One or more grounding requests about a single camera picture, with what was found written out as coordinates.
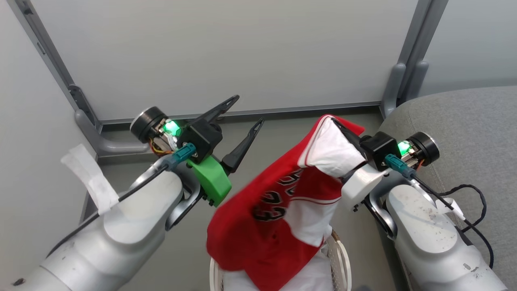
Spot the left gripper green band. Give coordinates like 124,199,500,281
130,95,265,207

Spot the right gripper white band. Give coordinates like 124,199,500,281
333,118,440,212

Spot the red and white basketball jersey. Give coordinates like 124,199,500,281
206,114,367,291

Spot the white laundry basket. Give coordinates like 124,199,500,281
209,230,352,291

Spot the small white tape piece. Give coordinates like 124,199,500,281
435,198,466,221

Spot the grey fabric sofa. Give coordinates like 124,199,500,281
378,85,517,291

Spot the large white tape strip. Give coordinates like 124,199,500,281
60,144,120,215

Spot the grey partition bottom rail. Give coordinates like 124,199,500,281
98,101,383,126

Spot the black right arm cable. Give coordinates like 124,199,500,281
385,154,496,270

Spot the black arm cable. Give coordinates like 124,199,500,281
385,154,496,270
46,142,198,258

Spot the grey partition double post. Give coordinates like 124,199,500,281
381,0,450,118

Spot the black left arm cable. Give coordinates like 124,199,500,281
46,142,198,258

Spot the black looped cable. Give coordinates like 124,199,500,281
438,184,488,234

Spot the grey partition post with foot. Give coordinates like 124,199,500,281
7,0,151,157

